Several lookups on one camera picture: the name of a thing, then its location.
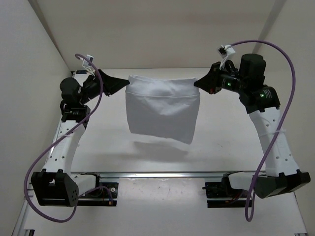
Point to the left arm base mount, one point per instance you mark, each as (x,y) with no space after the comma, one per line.
(96,191)

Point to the white front cover board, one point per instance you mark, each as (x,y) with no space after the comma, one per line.
(170,207)

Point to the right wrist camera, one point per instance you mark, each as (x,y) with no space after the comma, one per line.
(226,51)

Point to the white fabric skirt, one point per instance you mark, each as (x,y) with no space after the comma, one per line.
(164,108)

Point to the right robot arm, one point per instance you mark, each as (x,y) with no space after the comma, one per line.
(282,174)

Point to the aluminium front rail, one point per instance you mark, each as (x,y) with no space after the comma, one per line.
(158,174)

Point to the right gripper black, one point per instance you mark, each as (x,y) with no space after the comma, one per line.
(209,82)

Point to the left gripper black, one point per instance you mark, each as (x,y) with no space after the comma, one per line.
(110,84)

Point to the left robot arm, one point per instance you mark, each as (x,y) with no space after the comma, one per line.
(54,185)

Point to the left blue label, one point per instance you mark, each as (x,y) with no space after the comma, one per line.
(81,72)

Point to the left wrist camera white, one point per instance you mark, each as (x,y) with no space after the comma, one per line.
(86,65)

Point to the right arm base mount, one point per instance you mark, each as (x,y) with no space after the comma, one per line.
(226,189)

